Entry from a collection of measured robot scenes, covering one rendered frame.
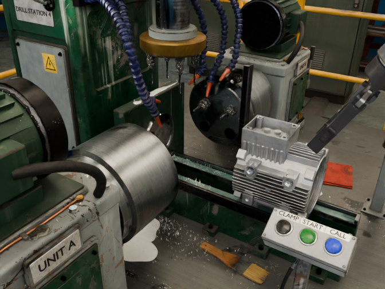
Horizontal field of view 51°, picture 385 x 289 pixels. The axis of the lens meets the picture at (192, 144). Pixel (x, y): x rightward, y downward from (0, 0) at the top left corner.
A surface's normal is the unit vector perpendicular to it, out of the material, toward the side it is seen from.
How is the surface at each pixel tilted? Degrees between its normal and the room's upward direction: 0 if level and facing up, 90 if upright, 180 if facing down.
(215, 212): 90
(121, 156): 28
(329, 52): 90
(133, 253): 0
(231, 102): 90
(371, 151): 0
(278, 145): 90
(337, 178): 4
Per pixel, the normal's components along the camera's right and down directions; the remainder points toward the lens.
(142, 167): 0.62, -0.40
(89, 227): 0.84, 0.26
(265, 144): -0.51, 0.40
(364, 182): 0.01, -0.88
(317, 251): -0.27, -0.53
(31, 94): 0.45, -0.61
